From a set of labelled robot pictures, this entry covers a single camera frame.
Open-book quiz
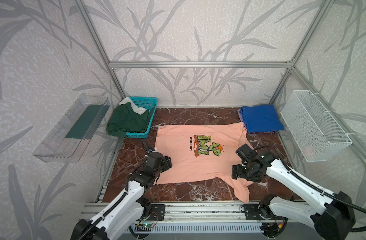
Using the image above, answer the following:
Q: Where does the pink graphic t-shirt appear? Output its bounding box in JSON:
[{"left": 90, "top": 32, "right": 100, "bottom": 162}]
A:
[{"left": 155, "top": 123, "right": 252, "bottom": 203}]

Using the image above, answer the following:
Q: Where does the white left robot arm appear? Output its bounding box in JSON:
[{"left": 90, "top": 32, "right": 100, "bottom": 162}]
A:
[{"left": 71, "top": 152, "right": 172, "bottom": 240}]

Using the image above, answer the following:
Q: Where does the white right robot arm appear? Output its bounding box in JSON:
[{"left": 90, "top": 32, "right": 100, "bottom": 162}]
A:
[{"left": 232, "top": 145, "right": 356, "bottom": 240}]

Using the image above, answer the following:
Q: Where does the blue folded t-shirt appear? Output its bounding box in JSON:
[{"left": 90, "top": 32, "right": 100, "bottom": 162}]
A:
[{"left": 241, "top": 105, "right": 285, "bottom": 133}]

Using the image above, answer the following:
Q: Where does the green circuit board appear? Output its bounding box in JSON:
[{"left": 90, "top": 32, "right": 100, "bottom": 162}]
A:
[{"left": 135, "top": 222, "right": 157, "bottom": 232}]

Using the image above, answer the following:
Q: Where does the purple folded t-shirt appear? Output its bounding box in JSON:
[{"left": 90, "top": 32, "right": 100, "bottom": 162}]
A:
[{"left": 238, "top": 109, "right": 245, "bottom": 127}]

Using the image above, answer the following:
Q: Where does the dark green t-shirt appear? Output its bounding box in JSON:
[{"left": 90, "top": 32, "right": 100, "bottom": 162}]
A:
[{"left": 106, "top": 103, "right": 151, "bottom": 138}]

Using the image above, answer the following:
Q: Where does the white t-shirt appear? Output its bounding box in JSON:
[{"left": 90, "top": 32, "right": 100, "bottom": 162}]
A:
[{"left": 119, "top": 97, "right": 147, "bottom": 115}]

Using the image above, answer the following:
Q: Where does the teal plastic laundry basket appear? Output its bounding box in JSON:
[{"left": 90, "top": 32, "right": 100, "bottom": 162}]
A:
[{"left": 125, "top": 96, "right": 159, "bottom": 139}]

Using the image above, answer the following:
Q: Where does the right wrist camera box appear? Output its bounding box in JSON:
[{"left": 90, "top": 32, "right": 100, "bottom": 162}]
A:
[{"left": 236, "top": 144, "right": 258, "bottom": 165}]

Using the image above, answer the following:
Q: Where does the left black corrugated cable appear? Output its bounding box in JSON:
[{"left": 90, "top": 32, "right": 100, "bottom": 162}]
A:
[{"left": 76, "top": 139, "right": 155, "bottom": 240}]

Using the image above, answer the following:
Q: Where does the black corrugated cable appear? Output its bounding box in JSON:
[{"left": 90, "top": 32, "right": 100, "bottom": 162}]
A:
[
  {"left": 76, "top": 139, "right": 155, "bottom": 240},
  {"left": 254, "top": 145, "right": 366, "bottom": 233}
]

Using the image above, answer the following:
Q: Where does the right black corrugated cable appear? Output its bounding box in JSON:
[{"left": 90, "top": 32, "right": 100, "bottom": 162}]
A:
[{"left": 254, "top": 145, "right": 366, "bottom": 233}]

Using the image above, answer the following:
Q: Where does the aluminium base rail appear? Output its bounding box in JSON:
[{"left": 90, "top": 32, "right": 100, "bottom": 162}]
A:
[{"left": 81, "top": 202, "right": 296, "bottom": 239}]

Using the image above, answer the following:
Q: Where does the white wire mesh basket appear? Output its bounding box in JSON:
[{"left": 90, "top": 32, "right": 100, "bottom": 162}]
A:
[{"left": 281, "top": 90, "right": 353, "bottom": 162}]

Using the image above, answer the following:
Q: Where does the clear plastic wall shelf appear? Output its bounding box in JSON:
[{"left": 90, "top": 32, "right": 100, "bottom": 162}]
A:
[{"left": 33, "top": 94, "right": 110, "bottom": 163}]

